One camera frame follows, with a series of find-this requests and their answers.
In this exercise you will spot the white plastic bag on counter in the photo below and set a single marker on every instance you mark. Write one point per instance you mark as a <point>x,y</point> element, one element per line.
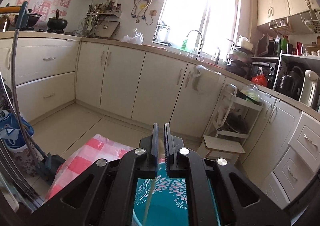
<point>136,37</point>

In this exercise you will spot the blue and white bag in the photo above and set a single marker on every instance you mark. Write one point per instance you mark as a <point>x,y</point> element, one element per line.
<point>11,134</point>

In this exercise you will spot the white electric kettle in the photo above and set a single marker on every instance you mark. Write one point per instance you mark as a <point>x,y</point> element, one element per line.
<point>310,89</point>

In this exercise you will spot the black microwave oven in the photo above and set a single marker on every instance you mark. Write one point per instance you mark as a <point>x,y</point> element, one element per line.
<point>268,47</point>

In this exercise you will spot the wooden chopstick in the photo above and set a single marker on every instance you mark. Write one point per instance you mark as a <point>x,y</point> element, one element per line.
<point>153,181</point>

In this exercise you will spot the chrome kitchen faucet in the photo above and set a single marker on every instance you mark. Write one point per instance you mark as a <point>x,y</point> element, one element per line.
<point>198,42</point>

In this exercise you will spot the green dish soap bottle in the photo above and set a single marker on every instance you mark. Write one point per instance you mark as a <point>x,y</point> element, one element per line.
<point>184,44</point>

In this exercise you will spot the white wall-hung trash bin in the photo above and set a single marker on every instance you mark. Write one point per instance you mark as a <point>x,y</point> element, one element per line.
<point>206,82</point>

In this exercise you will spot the teal perforated plastic basket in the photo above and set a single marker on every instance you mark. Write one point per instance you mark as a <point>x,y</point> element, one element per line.
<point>169,200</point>

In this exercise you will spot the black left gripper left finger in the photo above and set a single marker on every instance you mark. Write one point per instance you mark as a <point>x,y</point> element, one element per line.
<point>104,194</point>

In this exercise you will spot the black wok on stove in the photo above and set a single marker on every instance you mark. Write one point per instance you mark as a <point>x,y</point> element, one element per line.
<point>57,24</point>

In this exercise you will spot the white tiered storage cart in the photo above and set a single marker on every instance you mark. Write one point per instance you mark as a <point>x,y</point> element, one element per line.
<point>233,119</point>

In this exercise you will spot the wall-mounted utensil rack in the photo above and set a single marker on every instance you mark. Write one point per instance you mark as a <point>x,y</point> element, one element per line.
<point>102,20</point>

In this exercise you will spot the red plastic bag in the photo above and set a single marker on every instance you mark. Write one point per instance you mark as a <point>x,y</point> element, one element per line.
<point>260,80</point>

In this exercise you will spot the pink checkered tablecloth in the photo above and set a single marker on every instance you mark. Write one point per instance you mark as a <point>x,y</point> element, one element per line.
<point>96,148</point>

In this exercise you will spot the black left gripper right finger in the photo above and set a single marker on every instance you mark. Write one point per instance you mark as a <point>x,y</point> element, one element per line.
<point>217,192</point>

